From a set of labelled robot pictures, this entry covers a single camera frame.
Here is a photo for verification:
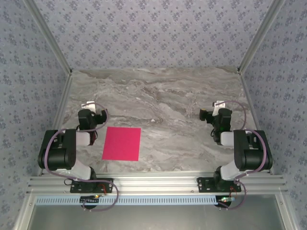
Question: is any grey metal sheet panel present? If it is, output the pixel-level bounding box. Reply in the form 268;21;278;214
14;194;296;230

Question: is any aluminium frame post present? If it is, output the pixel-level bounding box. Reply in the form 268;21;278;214
24;0;73;75
236;0;287;74

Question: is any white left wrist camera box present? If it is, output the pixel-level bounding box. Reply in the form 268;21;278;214
81;101;96;111

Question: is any pink paper sheet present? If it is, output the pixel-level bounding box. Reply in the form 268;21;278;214
101;126;142;161

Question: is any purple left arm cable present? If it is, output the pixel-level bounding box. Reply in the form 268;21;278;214
44;102;120;213

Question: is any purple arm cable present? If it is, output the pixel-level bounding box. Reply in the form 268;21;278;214
219;100;268;211
44;102;120;213

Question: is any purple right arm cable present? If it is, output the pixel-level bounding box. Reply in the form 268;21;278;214
219;100;268;211

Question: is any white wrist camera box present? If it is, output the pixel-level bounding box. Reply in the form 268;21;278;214
213;100;226;117
81;101;96;111

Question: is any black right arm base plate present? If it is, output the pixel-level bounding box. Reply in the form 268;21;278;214
196;176;242;194

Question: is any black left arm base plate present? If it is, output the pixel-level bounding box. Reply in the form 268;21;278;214
70;178;114;194

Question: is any aluminium side rail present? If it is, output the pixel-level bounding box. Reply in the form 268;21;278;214
238;70;275;175
37;71;74;177

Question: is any aluminium mounting rail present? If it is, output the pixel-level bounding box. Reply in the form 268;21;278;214
26;172;288;196

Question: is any pale blue slotted cable duct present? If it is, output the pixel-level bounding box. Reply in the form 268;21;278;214
35;195;232;207

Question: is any small black circuit board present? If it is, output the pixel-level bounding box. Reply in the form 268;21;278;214
80;195;100;204
217;195;237;203

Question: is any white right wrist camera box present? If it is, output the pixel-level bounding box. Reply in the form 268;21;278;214
213;100;226;117

